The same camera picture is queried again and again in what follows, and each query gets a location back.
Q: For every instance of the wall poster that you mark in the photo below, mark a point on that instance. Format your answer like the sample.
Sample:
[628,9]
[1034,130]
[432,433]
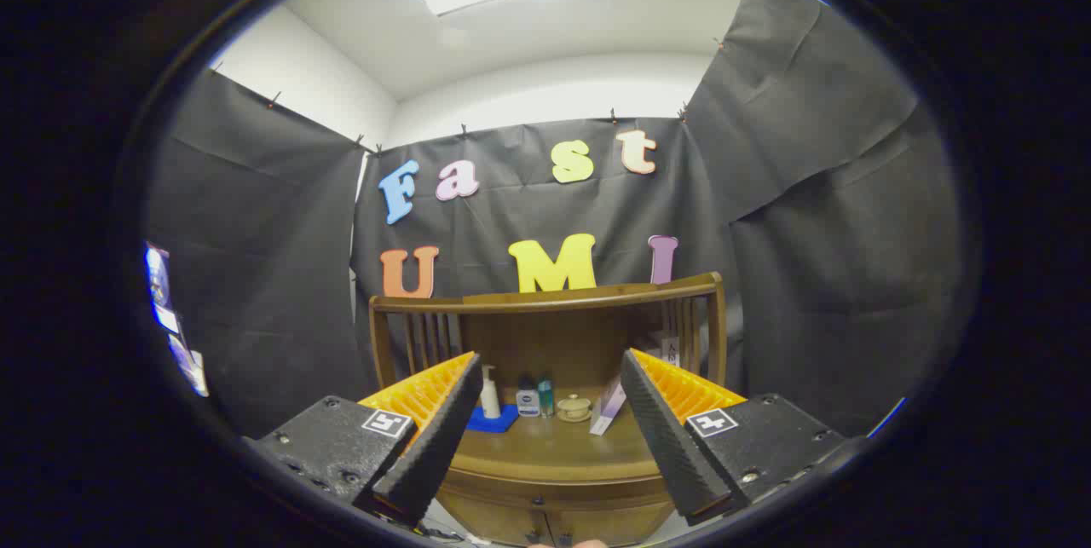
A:
[170,318]

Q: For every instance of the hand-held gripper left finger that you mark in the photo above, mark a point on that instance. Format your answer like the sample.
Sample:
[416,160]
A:
[430,446]

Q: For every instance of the wooden cabinet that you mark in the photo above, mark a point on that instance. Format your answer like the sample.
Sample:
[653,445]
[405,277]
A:
[554,343]

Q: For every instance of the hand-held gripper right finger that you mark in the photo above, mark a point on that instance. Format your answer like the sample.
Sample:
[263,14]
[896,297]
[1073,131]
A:
[673,446]

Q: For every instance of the purple book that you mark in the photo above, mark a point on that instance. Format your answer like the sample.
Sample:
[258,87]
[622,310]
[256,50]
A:
[608,408]

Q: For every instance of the clear blue bottle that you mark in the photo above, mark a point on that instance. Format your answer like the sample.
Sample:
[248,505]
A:
[546,399]

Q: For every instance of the wooden countertop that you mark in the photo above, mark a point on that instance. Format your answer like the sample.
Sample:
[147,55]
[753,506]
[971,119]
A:
[554,450]

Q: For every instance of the beige lidded tea bowl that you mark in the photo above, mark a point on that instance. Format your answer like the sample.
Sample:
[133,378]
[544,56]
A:
[574,408]

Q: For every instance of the white book black lettering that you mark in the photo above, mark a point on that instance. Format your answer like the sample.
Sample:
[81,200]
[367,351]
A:
[671,349]

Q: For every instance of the white bottle blue cap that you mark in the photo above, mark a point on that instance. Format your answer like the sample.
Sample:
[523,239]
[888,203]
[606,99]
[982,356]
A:
[528,402]

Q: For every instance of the white pump bottle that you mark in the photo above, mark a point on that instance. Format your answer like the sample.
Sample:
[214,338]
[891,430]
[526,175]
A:
[490,396]

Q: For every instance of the blue folded cloth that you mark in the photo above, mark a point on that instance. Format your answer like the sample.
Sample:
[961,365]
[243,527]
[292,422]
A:
[493,423]

